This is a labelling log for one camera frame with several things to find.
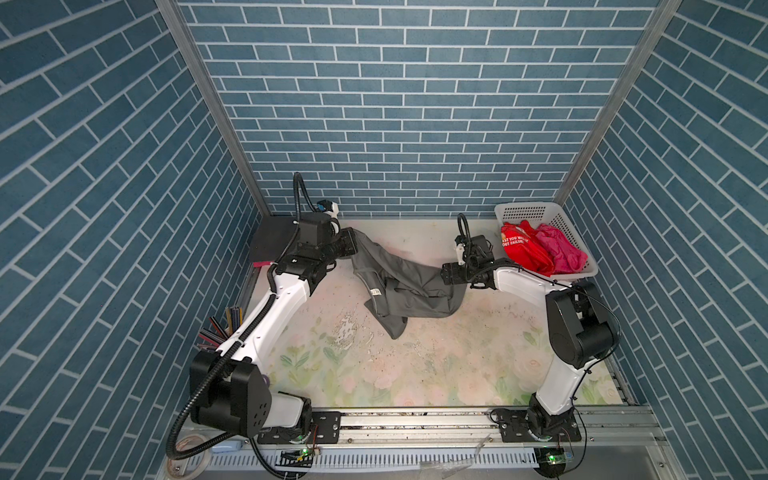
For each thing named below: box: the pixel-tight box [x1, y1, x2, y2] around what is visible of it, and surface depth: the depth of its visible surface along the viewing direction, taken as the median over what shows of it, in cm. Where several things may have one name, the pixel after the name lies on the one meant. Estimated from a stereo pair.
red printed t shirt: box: [500, 220, 555, 277], surface depth 93 cm
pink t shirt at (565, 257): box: [536, 224, 588, 274], surface depth 103 cm
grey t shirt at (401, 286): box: [351, 229, 467, 340], surface depth 92 cm
